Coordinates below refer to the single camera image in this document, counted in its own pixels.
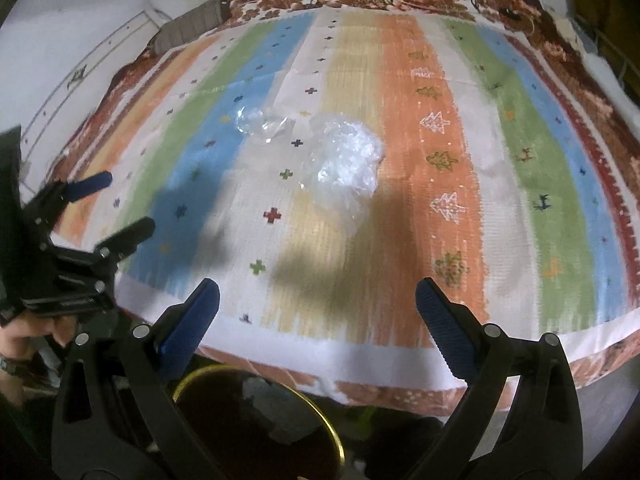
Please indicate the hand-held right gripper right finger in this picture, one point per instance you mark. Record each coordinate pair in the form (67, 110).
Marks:
(445, 330)

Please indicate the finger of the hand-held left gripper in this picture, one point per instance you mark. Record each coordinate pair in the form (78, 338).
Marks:
(92, 182)
(132, 232)

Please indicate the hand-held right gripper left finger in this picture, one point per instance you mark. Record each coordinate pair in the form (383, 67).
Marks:
(190, 325)

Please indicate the dark bin with gold rim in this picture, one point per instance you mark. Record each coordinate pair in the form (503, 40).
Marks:
(260, 435)

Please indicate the clear plastic wrapper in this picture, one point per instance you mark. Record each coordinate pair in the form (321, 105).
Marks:
(262, 125)

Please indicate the white plastic bag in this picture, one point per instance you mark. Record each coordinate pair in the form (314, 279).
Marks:
(345, 160)

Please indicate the person's left hand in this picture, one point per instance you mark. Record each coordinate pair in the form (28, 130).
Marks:
(20, 335)

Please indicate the dark wristwatch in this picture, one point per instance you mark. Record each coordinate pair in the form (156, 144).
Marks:
(9, 366)

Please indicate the colourful striped blanket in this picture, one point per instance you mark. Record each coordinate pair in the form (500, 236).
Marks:
(450, 185)

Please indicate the grey striped pillow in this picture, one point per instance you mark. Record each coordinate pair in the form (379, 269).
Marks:
(192, 22)

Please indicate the colourful striped patterned rug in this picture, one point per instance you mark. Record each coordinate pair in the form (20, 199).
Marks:
(575, 75)

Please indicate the white cloth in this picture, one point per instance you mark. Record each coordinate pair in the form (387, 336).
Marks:
(605, 75)

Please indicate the yellow hanging cloth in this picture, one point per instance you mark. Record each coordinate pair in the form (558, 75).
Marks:
(610, 0)

